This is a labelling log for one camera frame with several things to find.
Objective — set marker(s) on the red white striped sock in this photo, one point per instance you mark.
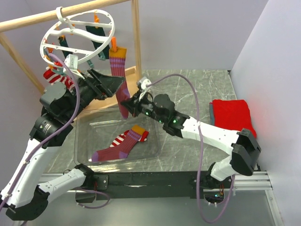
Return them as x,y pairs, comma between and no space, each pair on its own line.
52,77
120,138

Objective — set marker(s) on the aluminium frame rail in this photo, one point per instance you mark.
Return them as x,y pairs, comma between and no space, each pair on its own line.
258,181

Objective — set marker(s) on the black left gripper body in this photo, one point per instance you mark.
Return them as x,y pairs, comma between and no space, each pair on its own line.
89,91

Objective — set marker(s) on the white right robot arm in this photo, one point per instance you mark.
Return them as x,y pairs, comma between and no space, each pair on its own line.
241,146

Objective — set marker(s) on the folded red cloth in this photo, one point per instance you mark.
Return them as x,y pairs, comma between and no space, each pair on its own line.
231,115

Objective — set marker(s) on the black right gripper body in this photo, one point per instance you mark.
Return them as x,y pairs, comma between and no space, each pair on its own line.
146,107

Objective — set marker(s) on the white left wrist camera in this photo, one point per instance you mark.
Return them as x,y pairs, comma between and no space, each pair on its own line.
71,62

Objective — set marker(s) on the dark teal sock left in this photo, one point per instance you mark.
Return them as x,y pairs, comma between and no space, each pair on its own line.
63,43

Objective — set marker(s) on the purple sock with orange cuff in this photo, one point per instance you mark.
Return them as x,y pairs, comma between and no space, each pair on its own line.
117,58

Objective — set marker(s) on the wooden drying rack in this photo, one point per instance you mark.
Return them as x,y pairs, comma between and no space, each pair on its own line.
25,41

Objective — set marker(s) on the clear plastic bin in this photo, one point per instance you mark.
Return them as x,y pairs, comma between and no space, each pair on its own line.
104,136

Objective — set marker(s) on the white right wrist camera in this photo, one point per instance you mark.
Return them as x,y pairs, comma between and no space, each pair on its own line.
144,84

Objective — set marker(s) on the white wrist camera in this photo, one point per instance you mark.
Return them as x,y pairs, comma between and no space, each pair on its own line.
71,62
144,84

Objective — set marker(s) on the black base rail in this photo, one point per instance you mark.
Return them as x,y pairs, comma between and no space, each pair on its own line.
144,184

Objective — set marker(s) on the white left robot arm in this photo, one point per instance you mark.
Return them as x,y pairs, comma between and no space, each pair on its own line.
24,197

